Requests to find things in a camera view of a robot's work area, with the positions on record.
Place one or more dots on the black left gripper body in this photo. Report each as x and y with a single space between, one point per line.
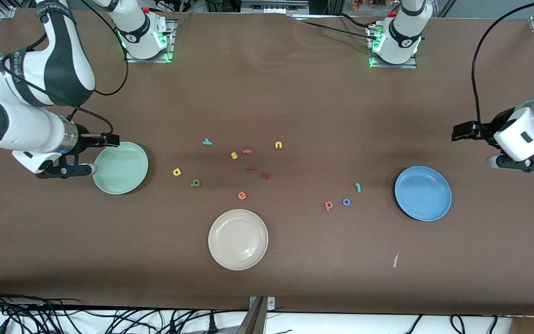
493 126

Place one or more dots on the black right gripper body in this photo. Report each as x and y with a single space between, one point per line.
83 141

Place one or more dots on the teal foam letter y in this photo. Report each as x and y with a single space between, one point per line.
207 142

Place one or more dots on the pink foam letter p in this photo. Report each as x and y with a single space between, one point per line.
328 206

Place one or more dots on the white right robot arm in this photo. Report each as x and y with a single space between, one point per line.
63 60

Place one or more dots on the light green plate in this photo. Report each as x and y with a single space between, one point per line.
123 169

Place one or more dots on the blue plate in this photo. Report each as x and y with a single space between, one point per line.
423 193

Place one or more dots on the small white paper scrap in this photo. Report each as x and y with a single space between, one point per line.
395 260

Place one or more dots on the orange background decoration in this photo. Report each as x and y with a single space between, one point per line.
369 3

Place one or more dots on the dark red foam letter k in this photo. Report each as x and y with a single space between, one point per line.
266 175

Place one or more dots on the beige plate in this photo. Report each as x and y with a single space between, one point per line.
238 240

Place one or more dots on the brown table cover sheet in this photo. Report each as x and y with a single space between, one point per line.
295 93

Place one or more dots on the grey background device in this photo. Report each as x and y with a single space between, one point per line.
271 7

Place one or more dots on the grey metal beam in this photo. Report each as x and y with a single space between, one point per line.
253 322

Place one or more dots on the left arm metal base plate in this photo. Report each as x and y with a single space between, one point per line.
410 65

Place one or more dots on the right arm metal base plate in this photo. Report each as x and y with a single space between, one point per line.
170 37

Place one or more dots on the metal table clamp bracket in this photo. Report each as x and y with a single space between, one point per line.
270 304

